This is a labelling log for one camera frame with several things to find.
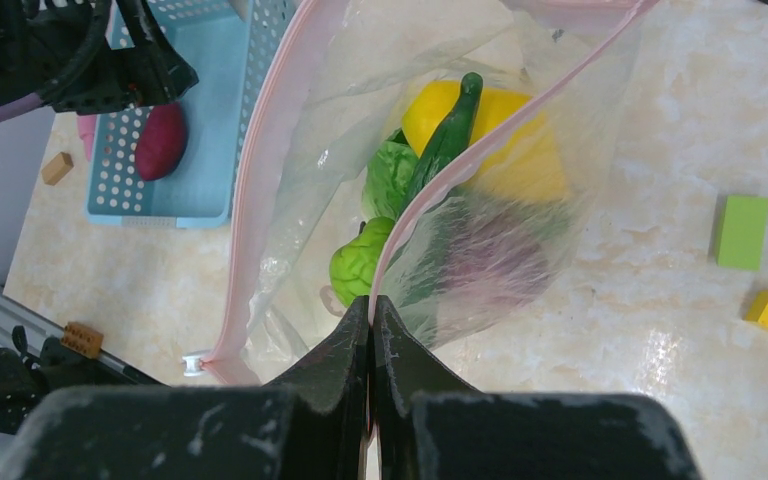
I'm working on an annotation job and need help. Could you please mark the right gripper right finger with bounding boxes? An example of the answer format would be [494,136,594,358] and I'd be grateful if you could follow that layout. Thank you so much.
[371,296,484,479]

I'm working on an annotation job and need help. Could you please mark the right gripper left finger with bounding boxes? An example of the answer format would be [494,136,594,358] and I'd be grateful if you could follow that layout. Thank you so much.
[267,296,371,479]

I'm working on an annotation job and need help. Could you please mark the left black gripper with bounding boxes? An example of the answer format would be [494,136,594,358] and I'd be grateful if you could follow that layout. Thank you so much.
[46,1,199,114]

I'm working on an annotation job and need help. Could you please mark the red fruit toy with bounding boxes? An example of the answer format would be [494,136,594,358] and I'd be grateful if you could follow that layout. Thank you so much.
[135,102,188,181]

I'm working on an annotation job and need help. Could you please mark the clear zip top bag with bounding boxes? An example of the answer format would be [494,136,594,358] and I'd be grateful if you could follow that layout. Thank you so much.
[200,1,653,385]

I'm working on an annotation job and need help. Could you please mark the green cucumber toy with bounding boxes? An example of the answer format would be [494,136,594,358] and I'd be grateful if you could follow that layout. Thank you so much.
[399,72,484,215]

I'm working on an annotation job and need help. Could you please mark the yellow lemon toy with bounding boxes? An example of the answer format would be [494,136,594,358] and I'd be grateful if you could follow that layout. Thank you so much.
[401,80,567,203]

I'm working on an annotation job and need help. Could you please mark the green lime toy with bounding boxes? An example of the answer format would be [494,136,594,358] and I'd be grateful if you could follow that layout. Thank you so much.
[329,216,395,307]

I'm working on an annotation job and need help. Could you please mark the green lettuce toy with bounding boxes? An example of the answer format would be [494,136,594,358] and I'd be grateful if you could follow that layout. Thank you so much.
[361,129,419,220]

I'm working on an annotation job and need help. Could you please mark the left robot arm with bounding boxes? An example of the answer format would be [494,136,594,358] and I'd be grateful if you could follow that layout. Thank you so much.
[0,1,198,122]

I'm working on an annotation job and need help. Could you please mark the pink cylinder toy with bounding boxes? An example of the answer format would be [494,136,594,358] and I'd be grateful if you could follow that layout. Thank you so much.
[77,115,98,162]

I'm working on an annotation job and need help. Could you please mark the wooden block left edge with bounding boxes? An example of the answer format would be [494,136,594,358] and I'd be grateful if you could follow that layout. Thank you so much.
[40,152,74,186]

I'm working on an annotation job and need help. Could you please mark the blue plastic basket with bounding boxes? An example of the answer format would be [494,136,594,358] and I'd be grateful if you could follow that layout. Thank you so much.
[86,0,297,228]

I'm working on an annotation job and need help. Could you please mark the orange studded brick block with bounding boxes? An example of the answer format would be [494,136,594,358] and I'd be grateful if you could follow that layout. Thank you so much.
[60,322,104,360]

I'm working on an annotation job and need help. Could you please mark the green rectangular block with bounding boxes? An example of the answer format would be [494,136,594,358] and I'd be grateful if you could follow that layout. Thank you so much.
[714,195,768,271]

